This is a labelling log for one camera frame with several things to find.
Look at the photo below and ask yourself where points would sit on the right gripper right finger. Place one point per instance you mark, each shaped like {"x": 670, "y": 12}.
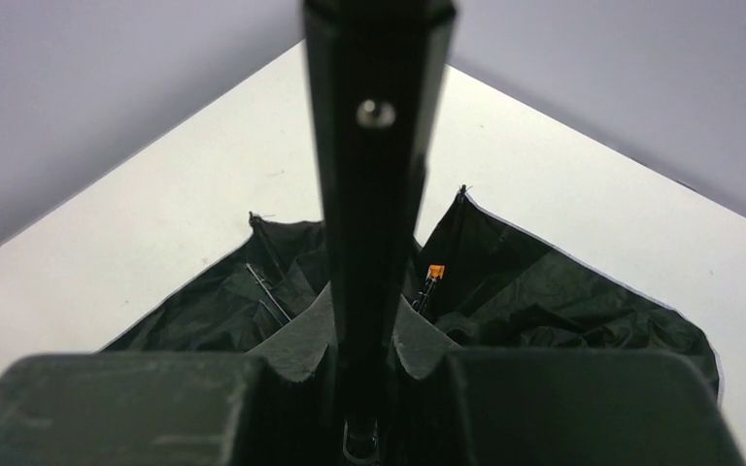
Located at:
{"x": 495, "y": 406}

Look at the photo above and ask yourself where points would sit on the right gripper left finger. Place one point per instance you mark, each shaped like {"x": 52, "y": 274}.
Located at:
{"x": 268, "y": 406}

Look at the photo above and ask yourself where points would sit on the purple umbrella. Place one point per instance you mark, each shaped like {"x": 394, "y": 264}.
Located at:
{"x": 375, "y": 70}

